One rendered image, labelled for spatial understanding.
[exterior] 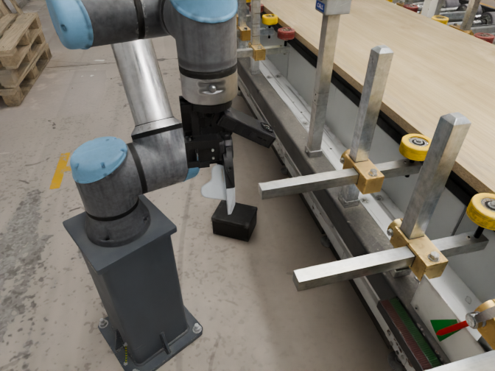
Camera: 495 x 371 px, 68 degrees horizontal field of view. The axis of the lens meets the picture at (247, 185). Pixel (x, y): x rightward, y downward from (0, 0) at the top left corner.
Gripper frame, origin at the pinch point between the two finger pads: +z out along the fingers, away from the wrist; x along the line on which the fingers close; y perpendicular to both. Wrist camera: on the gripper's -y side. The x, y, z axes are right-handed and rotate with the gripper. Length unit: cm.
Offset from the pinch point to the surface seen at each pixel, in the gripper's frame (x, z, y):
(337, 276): 15.1, 13.1, -19.2
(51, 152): -178, 94, 97
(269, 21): -134, 5, -43
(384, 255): 12.7, 12.2, -30.3
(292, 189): -9.9, 10.7, -17.4
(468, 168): -1, 4, -56
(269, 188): -9.7, 9.4, -11.5
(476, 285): 13, 29, -59
